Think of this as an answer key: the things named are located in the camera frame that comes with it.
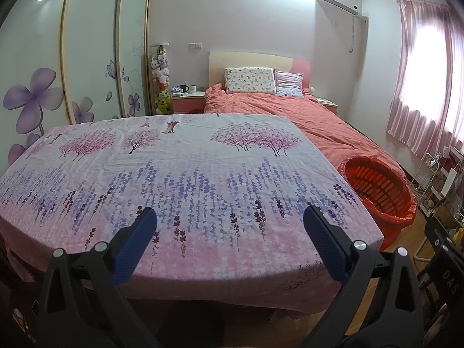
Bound white shelf cart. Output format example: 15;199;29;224
420;145;464;218

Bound white floral pillow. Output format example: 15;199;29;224
224;67;277;95

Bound white air conditioner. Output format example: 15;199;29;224
317;0;361;15

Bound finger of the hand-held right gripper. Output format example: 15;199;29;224
425;217;458;262

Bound cream pink bed headboard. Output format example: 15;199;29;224
209;51;311;91

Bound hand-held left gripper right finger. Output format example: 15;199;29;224
303;205;425;348

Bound pink striped pillow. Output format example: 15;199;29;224
273;68;305;98

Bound pink curtain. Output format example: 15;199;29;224
385;0;464;160

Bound bed with salmon duvet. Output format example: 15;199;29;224
203;83;410;189

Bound orange plastic basket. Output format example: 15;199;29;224
339;155;417;251

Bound white pipe conduit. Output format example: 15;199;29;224
350;14;369;53

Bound pink white nightstand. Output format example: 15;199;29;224
317;96;339;117
171;90;207;115

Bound floral cloth covered table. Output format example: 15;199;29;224
0;113;385;314

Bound white tube frame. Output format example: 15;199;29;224
413;221;436;262

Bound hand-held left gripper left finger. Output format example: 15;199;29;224
36;206;164;348

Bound plush toy column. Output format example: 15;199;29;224
150;43;171;95

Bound white wire rack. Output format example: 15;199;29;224
411;152;441;207

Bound flower print sliding wardrobe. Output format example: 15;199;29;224
0;0;152;164

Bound yellow green plush toy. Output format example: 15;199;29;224
155;89;172;115

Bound brown kraft bag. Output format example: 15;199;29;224
431;203;457;233

